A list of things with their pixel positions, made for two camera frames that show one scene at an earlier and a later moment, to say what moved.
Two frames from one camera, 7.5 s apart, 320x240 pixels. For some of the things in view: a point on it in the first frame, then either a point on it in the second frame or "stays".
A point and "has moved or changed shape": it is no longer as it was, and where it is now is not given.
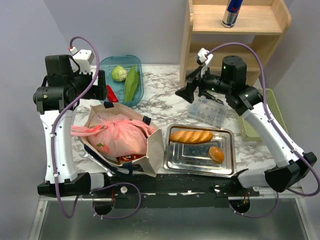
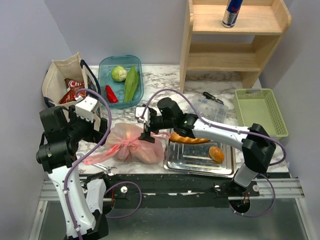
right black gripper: (196, 80) → (146, 135)
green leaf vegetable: (131, 81) stays
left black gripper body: (80, 81) → (82, 128)
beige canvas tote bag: (155, 148) has moved or changed shape
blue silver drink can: (232, 11) stays
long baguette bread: (189, 136) stays
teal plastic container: (124, 76) stays
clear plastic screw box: (208, 111) stays
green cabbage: (119, 73) stays
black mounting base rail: (172, 190) stays
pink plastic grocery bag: (115, 134) has moved or changed shape
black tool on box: (208, 95) stays
